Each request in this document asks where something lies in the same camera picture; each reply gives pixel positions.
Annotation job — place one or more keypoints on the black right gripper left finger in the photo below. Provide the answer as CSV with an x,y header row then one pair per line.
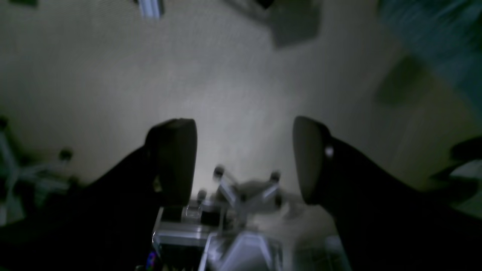
x,y
107,226

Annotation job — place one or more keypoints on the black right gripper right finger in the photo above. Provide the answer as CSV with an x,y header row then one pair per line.
x,y
383,224

